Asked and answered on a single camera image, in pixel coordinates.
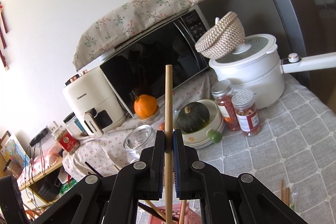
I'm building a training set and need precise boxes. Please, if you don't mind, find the orange tangerine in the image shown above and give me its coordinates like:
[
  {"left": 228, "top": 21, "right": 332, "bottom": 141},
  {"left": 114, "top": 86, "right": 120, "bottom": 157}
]
[{"left": 133, "top": 91, "right": 158, "bottom": 119}]

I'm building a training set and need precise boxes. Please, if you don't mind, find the single bamboo chopstick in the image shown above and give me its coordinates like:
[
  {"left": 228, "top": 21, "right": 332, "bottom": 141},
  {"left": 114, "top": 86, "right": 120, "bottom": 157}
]
[
  {"left": 146, "top": 200, "right": 166, "bottom": 219},
  {"left": 179, "top": 199, "right": 187, "bottom": 224},
  {"left": 165, "top": 65, "right": 174, "bottom": 224}
]

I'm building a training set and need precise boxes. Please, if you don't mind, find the red hanging wall ornament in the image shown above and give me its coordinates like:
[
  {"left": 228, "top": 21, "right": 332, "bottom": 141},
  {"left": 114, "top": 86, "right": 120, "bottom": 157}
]
[{"left": 0, "top": 2, "right": 11, "bottom": 71}]

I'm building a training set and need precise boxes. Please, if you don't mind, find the colourful picture board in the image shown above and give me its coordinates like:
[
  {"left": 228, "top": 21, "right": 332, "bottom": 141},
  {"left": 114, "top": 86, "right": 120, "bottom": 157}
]
[{"left": 0, "top": 132, "right": 29, "bottom": 169}]

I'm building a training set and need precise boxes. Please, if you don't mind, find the wooden shelf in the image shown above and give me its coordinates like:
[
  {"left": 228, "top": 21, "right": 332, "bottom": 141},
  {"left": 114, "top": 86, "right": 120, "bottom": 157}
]
[{"left": 16, "top": 156, "right": 66, "bottom": 214}]

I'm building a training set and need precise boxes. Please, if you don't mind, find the red label spice jar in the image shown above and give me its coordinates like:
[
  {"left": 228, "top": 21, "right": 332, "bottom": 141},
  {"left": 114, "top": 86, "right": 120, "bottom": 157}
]
[{"left": 52, "top": 127, "right": 80, "bottom": 155}]

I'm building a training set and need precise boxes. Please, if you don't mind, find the dark green squash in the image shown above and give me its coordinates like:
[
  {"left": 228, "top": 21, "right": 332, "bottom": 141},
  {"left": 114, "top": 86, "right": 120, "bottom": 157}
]
[{"left": 174, "top": 103, "right": 210, "bottom": 133}]

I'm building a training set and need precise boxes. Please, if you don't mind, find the pink perforated plastic basket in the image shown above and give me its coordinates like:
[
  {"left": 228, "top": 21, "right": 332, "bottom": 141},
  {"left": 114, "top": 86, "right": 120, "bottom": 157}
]
[{"left": 148, "top": 207, "right": 201, "bottom": 224}]

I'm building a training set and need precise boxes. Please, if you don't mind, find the clear storage container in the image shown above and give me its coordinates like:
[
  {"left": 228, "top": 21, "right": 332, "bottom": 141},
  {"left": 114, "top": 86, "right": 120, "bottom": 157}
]
[{"left": 64, "top": 112, "right": 87, "bottom": 136}]

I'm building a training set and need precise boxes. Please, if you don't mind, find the white electric pot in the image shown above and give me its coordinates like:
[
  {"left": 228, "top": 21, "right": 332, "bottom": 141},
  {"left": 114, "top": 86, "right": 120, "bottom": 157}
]
[{"left": 209, "top": 34, "right": 336, "bottom": 110}]

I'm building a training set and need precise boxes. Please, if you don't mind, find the clear jar with purple label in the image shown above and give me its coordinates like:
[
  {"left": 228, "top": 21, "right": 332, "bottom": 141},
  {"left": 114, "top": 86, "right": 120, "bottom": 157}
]
[{"left": 123, "top": 125, "right": 156, "bottom": 164}]

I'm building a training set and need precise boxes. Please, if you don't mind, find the pile of wooden chopsticks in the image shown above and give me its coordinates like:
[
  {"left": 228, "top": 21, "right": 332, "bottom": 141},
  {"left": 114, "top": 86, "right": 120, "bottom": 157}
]
[{"left": 279, "top": 179, "right": 291, "bottom": 207}]

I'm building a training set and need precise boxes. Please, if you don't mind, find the tall red spice jar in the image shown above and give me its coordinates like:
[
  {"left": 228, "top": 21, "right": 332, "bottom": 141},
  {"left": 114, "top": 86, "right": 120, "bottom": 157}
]
[{"left": 211, "top": 80, "right": 240, "bottom": 131}]

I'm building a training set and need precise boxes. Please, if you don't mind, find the floral cloth cover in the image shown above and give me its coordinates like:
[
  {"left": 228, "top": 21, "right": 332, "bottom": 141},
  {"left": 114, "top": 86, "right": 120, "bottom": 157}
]
[{"left": 72, "top": 0, "right": 213, "bottom": 72}]

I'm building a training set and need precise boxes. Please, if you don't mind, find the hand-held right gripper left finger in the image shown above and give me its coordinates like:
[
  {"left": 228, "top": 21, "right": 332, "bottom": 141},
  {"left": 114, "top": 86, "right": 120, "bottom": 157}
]
[{"left": 30, "top": 130, "right": 166, "bottom": 224}]

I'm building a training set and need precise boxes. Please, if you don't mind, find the white bowl with green handle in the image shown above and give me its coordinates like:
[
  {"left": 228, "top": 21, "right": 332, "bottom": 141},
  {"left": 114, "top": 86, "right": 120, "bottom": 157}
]
[{"left": 173, "top": 99, "right": 226, "bottom": 149}]

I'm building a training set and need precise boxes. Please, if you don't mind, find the dark screen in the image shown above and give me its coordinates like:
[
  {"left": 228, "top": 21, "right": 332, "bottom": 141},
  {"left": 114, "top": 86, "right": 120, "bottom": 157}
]
[{"left": 0, "top": 175, "right": 29, "bottom": 224}]

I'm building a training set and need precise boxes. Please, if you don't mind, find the grey checked tablecloth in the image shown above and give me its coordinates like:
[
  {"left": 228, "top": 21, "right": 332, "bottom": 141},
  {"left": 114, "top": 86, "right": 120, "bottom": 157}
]
[{"left": 196, "top": 73, "right": 336, "bottom": 224}]

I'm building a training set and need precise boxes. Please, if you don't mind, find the woven rope basket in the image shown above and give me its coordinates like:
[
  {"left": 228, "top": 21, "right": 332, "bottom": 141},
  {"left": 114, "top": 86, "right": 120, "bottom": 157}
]
[{"left": 195, "top": 11, "right": 246, "bottom": 59}]

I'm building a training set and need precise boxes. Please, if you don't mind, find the black chopstick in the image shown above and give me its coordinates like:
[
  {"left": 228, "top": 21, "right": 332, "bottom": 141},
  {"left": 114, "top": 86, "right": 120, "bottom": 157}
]
[
  {"left": 138, "top": 202, "right": 160, "bottom": 219},
  {"left": 84, "top": 161, "right": 103, "bottom": 178}
]

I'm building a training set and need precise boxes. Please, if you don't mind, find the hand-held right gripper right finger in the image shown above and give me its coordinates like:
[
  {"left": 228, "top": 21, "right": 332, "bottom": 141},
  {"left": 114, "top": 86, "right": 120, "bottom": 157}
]
[{"left": 172, "top": 130, "right": 309, "bottom": 224}]

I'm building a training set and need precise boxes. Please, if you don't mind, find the short labelled spice jar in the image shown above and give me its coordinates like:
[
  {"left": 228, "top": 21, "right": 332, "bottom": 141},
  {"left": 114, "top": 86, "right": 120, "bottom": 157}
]
[{"left": 231, "top": 91, "right": 262, "bottom": 136}]

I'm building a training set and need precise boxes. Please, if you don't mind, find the power strip with plugs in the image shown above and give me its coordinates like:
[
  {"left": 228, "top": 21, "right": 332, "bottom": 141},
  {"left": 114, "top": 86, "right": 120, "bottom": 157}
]
[{"left": 28, "top": 122, "right": 59, "bottom": 147}]

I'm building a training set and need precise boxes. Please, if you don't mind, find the black and white microwave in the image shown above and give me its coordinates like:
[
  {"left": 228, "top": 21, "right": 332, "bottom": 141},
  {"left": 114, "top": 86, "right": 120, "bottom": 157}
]
[{"left": 98, "top": 9, "right": 210, "bottom": 119}]

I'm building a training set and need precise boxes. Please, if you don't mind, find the cream air fryer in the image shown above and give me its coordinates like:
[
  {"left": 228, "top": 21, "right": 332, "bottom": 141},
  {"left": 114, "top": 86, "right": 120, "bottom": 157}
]
[{"left": 62, "top": 70, "right": 126, "bottom": 138}]

